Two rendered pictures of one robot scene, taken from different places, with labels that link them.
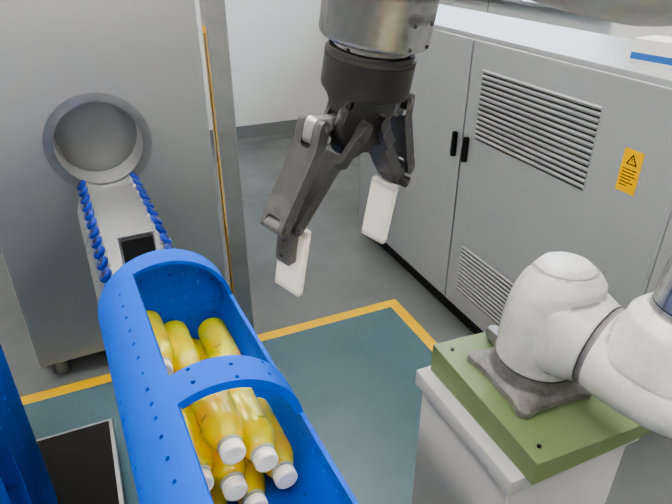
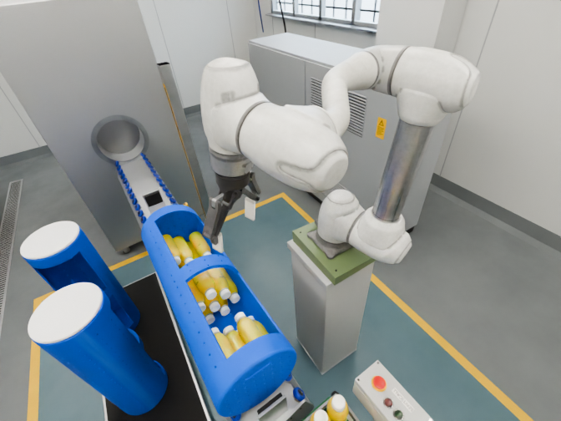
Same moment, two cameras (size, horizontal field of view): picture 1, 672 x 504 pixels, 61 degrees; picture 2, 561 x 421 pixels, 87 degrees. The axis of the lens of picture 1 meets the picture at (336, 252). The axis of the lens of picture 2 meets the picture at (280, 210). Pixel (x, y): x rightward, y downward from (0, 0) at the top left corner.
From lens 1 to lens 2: 0.27 m
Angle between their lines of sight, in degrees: 11
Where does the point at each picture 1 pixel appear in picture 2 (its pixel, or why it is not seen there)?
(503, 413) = (321, 258)
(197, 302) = (186, 225)
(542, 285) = (331, 206)
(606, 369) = (357, 239)
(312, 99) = not seen: hidden behind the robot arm
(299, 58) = not seen: hidden behind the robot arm
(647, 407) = (373, 252)
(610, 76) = not seen: hidden behind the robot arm
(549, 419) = (341, 257)
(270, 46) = (201, 58)
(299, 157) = (212, 212)
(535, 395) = (334, 249)
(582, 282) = (346, 204)
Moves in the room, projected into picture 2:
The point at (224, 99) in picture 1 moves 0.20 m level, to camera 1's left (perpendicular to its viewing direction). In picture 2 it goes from (181, 119) to (147, 123)
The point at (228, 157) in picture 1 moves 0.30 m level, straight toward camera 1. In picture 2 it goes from (189, 146) to (194, 169)
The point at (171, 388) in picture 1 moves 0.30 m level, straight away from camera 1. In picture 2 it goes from (181, 274) to (164, 226)
